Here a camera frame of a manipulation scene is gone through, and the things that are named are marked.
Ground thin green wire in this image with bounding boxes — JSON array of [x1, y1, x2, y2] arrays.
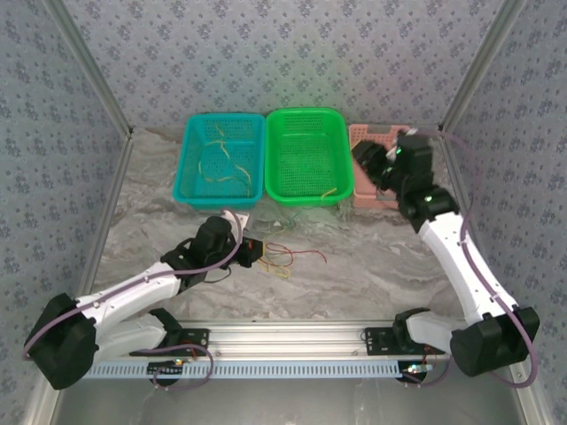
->
[[283, 188, 340, 231]]

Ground thin red wire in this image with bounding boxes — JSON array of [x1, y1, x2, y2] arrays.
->
[[265, 241, 330, 267]]

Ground pink plastic basket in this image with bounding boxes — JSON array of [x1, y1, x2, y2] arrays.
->
[[348, 123, 413, 210]]

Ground green plastic basket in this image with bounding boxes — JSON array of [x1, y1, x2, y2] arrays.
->
[[264, 107, 355, 208]]

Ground teal plastic basket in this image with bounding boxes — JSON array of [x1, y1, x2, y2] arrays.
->
[[172, 112, 266, 210]]

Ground small black controller board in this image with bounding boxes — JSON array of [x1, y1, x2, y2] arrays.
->
[[400, 361, 435, 383], [148, 360, 186, 377]]

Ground grey sheet metal panel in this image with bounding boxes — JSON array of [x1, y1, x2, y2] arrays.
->
[[52, 376, 531, 425]]

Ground aluminium table side rail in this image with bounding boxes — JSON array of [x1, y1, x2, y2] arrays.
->
[[77, 130, 136, 302], [440, 127, 475, 218]]

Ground aluminium mounting rail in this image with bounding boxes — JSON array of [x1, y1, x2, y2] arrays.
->
[[88, 319, 457, 359]]

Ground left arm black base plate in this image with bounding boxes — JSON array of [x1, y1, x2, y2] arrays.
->
[[128, 327, 210, 358]]

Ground white slotted cable duct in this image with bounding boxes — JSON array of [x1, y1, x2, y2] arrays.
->
[[83, 360, 438, 380]]

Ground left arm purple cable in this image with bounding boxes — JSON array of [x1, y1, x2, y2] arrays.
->
[[21, 207, 245, 393]]

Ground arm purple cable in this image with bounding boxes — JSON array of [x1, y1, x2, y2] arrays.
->
[[21, 207, 245, 393], [411, 130, 538, 390]]

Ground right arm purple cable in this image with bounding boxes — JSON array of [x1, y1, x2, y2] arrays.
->
[[411, 130, 538, 390]]

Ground aluminium frame post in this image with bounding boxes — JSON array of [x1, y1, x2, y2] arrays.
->
[[440, 0, 531, 134], [43, 0, 135, 139]]

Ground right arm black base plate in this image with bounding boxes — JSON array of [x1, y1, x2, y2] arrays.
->
[[363, 326, 447, 356]]

